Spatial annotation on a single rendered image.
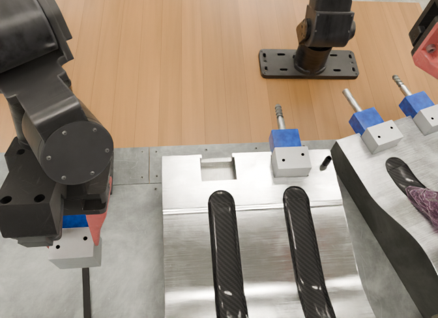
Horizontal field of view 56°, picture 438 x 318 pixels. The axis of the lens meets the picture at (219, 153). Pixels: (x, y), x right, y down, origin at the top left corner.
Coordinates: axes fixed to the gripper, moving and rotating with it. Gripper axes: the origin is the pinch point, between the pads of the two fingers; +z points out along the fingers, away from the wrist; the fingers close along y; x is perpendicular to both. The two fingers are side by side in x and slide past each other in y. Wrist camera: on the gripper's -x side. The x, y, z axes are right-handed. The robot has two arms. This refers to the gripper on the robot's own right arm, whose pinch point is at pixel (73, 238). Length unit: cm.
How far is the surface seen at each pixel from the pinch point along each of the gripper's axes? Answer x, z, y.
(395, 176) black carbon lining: 13.3, 3.5, 47.9
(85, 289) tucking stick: 4.0, 14.3, -1.2
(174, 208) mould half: 7.3, 2.7, 11.9
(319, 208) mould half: 6.3, 3.2, 32.7
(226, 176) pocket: 13.8, 2.3, 20.1
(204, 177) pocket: 13.8, 2.4, 16.8
